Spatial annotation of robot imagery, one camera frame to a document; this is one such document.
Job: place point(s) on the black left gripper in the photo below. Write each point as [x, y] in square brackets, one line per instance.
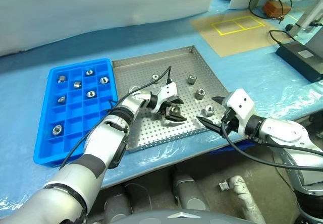
[165, 106]

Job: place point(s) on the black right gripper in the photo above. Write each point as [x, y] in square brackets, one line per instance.
[229, 120]

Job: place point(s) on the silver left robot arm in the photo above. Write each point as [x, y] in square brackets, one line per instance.
[75, 173]

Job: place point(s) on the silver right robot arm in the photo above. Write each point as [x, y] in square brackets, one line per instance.
[282, 130]

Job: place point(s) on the perforated steel tray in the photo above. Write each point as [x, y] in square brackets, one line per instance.
[186, 62]

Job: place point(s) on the blue compartment plastic tray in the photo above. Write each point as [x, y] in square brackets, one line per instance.
[75, 113]

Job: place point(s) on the blue crate under table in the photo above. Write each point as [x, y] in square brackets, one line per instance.
[227, 147]

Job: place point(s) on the small metal clamp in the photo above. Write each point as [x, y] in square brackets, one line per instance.
[223, 185]

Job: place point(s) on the brown cardboard mat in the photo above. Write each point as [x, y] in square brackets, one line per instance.
[239, 42]

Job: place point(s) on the dark grey rounded shape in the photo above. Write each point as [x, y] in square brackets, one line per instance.
[117, 203]
[188, 186]

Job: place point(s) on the white floor pipe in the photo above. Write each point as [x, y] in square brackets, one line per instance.
[242, 196]

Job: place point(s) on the black power supply box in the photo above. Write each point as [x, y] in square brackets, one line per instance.
[300, 57]

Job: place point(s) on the grey robot torso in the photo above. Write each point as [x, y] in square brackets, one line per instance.
[176, 217]

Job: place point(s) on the orange brown block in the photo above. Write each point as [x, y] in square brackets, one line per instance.
[273, 7]

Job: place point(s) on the grey metal stand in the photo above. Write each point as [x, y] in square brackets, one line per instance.
[302, 17]

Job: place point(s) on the blue plastic table cover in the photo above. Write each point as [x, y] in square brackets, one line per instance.
[20, 95]

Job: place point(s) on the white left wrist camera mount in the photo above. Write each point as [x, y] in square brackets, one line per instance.
[169, 90]

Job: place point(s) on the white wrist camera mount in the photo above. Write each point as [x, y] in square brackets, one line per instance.
[169, 90]
[239, 103]

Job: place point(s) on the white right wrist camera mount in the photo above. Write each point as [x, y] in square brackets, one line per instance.
[239, 103]

